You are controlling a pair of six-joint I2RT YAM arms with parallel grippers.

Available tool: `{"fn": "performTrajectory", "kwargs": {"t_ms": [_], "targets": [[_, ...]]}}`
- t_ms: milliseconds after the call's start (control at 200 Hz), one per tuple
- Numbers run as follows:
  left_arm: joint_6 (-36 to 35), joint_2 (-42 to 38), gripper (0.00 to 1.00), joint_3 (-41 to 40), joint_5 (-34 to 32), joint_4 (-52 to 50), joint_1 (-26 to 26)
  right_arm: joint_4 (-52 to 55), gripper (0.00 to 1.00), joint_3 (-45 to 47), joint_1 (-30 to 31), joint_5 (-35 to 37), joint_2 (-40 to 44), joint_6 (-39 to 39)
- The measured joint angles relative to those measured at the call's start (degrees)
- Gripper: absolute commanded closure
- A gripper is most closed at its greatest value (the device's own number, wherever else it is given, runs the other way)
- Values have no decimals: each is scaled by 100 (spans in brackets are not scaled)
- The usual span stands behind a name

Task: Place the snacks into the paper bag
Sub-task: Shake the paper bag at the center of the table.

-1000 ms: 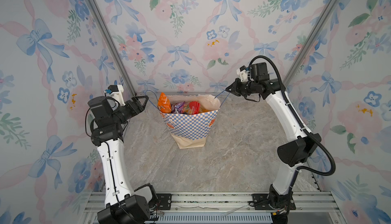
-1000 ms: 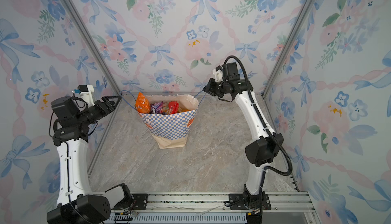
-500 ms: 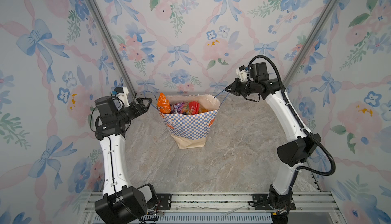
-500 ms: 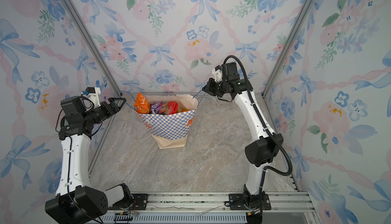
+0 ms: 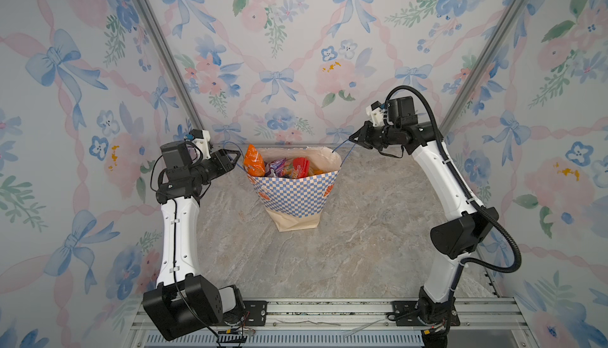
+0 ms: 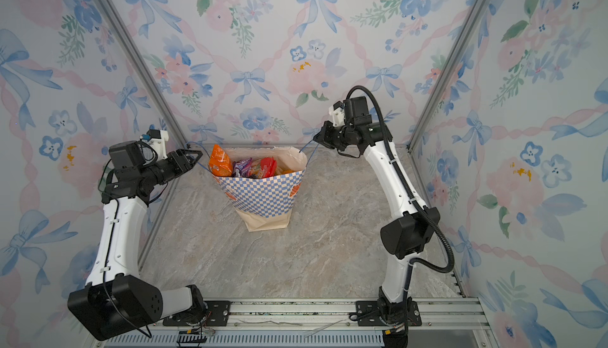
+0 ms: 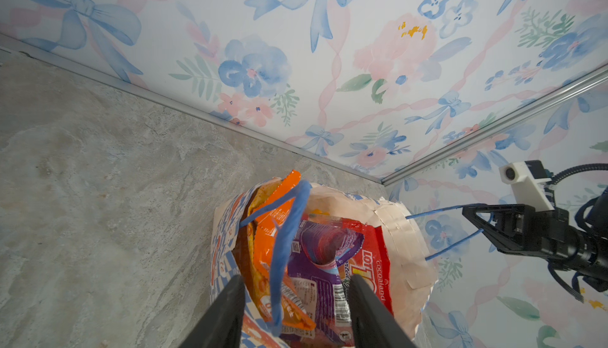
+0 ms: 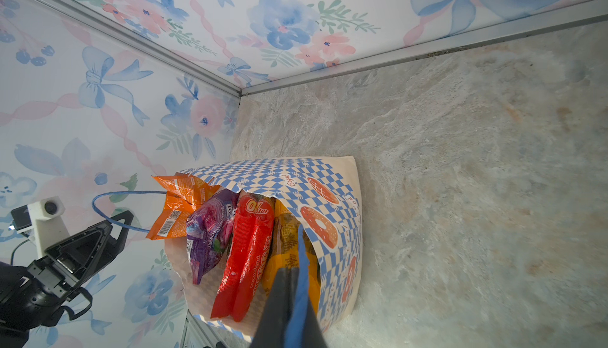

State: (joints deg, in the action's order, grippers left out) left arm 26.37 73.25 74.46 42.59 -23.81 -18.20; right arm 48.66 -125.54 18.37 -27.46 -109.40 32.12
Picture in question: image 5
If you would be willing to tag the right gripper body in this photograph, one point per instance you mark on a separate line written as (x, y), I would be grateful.
(385, 137)

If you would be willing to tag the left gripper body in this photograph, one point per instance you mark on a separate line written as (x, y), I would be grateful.
(205, 171)

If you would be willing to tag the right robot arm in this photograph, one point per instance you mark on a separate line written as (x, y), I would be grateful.
(464, 235)

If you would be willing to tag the right aluminium corner post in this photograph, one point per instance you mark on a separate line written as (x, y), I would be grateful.
(506, 22)

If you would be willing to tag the red fruit candy bag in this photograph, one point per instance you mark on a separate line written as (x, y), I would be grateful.
(299, 168)

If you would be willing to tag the blue checkered paper bag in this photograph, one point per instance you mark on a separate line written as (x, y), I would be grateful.
(298, 204)

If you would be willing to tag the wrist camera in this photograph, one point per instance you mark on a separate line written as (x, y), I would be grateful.
(202, 139)
(376, 113)

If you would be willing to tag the orange chip snack packet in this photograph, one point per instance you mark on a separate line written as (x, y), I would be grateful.
(253, 163)

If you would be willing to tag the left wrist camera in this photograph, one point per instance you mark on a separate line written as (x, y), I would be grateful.
(202, 139)

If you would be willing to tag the purple small snack packet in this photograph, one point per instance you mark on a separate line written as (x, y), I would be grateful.
(276, 168)

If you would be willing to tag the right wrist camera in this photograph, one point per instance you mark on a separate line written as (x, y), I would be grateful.
(376, 113)

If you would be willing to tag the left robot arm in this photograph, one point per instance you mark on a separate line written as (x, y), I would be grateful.
(164, 304)

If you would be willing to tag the aluminium corner post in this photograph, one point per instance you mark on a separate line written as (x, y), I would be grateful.
(167, 60)
(506, 22)

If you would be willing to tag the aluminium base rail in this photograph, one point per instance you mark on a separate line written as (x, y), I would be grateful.
(356, 322)

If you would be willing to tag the left aluminium corner post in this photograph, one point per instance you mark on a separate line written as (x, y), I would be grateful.
(167, 60)

